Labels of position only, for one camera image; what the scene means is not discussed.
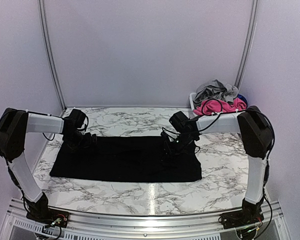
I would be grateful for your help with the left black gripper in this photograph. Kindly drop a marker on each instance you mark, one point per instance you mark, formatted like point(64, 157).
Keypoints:
point(88, 143)

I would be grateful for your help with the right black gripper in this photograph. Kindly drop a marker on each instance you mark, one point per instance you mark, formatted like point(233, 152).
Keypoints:
point(171, 150)

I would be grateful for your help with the black t-shirt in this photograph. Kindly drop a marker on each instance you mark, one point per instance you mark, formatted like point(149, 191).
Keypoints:
point(134, 159)

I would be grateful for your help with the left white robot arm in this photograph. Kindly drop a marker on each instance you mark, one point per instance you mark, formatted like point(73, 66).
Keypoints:
point(15, 124)

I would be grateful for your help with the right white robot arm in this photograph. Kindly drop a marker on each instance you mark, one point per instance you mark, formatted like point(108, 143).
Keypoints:
point(258, 138)

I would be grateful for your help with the white plastic laundry basket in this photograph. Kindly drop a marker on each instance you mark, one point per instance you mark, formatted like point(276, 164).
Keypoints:
point(195, 100)

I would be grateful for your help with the pink garment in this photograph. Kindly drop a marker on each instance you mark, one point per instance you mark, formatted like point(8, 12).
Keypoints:
point(213, 106)

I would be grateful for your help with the grey garment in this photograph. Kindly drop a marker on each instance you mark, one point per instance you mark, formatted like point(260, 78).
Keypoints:
point(215, 89)

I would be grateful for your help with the blue garment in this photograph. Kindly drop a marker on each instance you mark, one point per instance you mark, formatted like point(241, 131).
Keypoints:
point(242, 98)

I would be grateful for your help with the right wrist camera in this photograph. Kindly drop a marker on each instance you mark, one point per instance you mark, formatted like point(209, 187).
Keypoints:
point(178, 121)

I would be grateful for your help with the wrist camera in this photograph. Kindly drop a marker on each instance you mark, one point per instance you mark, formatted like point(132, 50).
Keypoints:
point(178, 121)
point(80, 119)

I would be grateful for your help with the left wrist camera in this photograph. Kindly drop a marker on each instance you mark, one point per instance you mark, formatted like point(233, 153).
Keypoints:
point(80, 119)

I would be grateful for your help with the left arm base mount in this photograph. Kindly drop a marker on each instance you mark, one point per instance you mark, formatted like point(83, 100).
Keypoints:
point(54, 217)

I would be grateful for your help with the aluminium front rail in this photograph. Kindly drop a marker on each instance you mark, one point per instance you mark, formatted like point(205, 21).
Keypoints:
point(93, 226)

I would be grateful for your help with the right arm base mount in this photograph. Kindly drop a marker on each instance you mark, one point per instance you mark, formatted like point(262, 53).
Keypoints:
point(239, 218)

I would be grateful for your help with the left aluminium frame post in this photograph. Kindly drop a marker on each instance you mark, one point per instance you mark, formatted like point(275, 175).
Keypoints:
point(49, 54)

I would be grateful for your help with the aluminium frame post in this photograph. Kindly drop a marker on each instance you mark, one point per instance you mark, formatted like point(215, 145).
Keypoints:
point(49, 54)
point(248, 43)

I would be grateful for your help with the right aluminium frame post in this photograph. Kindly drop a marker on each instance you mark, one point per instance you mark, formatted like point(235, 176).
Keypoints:
point(248, 43)

